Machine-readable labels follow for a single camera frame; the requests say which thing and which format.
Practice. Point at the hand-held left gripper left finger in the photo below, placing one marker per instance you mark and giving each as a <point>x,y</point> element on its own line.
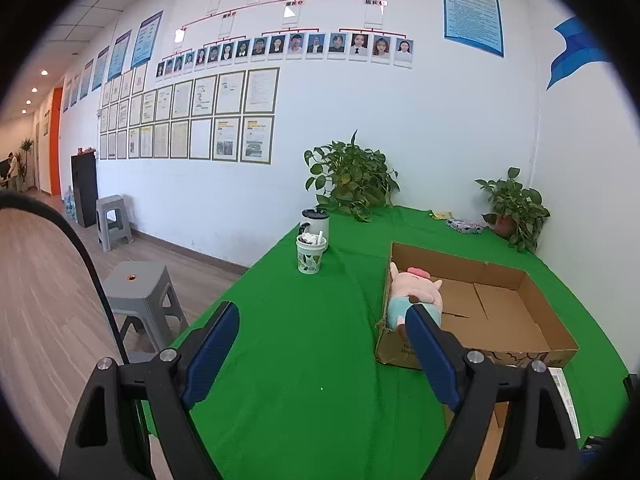
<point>215,355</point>

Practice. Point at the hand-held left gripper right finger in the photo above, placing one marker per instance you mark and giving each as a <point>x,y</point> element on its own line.
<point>432,360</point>

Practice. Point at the pink pig plush toy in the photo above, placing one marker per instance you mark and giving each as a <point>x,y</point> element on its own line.
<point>415,290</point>

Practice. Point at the brown cardboard box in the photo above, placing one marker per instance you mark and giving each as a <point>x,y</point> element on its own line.
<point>500,310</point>

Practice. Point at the grey plastic stool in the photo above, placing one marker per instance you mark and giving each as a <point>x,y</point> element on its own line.
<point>135,285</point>
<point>112,205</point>

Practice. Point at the printed paper cup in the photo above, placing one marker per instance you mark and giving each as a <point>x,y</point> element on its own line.
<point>309,260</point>

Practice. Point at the patterned tissue packet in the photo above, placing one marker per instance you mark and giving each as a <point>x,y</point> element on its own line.
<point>465,226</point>

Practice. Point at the small yellow packet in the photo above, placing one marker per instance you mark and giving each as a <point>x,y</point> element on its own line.
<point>439,215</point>

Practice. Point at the white mug with black lid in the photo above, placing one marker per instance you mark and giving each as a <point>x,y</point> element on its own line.
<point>320,222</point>

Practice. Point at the small potted plant, brown pot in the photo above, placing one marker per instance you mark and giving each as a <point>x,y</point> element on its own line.
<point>515,205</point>

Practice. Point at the large bushy potted plant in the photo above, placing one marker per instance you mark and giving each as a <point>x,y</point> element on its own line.
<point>350,170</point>

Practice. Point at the blue water bottle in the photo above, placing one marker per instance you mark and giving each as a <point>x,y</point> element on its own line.
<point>70,205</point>

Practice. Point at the black cabinet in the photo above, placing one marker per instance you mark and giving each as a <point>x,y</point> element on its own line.
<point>85,190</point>

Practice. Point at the group of framed documents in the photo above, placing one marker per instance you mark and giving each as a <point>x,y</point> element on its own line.
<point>200,120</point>

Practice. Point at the tall green floor plant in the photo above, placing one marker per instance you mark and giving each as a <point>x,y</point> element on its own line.
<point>27,152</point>

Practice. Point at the row of portrait photos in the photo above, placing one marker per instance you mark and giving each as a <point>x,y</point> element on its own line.
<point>295,45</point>

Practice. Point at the row of blue notice boards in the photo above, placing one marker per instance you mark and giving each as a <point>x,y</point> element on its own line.
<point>147,40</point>

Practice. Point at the blue wall decal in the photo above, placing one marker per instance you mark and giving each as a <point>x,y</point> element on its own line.
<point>575,50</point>

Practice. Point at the large blue wall poster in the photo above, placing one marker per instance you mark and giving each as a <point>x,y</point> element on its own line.
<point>472,15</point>

